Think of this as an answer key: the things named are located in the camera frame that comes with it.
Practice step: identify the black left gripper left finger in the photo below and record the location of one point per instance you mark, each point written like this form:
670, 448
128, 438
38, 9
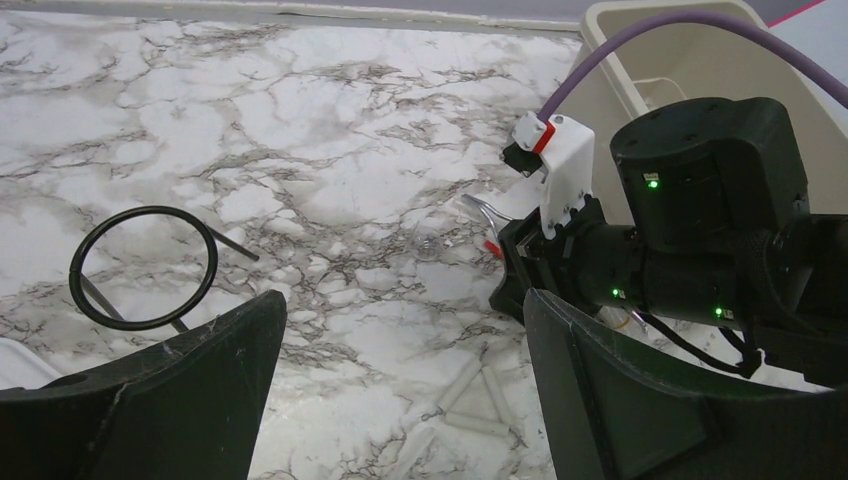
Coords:
189, 407

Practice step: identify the pink framed whiteboard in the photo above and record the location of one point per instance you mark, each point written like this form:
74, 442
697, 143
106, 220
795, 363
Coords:
817, 29

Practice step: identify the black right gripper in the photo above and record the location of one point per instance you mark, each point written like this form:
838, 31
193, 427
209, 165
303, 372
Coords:
590, 264

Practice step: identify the metal test tube clamp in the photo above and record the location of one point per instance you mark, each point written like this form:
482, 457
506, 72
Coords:
496, 219

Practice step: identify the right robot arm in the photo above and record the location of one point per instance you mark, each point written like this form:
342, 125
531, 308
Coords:
722, 235

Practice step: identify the white plastic bin lid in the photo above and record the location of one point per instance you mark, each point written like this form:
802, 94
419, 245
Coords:
21, 368

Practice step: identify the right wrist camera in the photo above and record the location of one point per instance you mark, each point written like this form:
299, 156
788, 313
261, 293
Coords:
563, 149

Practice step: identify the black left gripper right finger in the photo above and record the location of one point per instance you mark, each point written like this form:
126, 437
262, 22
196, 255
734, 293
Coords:
616, 408

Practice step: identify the red plastic spatula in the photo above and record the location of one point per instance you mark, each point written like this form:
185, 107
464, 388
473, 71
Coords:
494, 249

